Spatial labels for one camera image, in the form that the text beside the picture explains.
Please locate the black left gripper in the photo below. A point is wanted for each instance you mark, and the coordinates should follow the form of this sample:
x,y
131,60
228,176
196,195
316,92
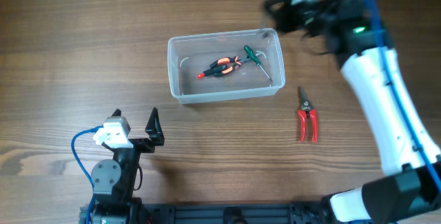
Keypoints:
x,y
156,134

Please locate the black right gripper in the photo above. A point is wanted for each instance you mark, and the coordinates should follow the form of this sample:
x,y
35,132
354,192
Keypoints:
x,y
281,8

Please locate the green handled screwdriver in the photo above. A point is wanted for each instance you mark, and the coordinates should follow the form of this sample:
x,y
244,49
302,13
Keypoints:
x,y
251,55

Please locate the red black screwdriver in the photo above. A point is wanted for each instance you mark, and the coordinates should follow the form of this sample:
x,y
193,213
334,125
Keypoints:
x,y
203,74

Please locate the red handled wire stripper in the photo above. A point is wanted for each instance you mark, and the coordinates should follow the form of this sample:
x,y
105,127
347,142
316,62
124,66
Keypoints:
x,y
307,112

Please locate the orange black needle-nose pliers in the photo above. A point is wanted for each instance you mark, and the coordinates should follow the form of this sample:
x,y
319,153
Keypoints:
x,y
224,66

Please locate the silver combination wrench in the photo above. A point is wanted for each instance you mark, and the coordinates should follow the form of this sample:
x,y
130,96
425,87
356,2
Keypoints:
x,y
263,24

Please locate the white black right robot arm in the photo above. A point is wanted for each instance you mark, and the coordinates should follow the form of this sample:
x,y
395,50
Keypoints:
x,y
355,34

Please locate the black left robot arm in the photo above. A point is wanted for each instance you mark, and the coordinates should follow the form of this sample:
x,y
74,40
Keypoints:
x,y
115,180

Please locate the clear plastic container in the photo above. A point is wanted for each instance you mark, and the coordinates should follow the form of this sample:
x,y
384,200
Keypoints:
x,y
188,56

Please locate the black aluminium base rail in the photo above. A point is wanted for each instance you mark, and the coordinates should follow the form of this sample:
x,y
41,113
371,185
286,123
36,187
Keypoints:
x,y
285,213

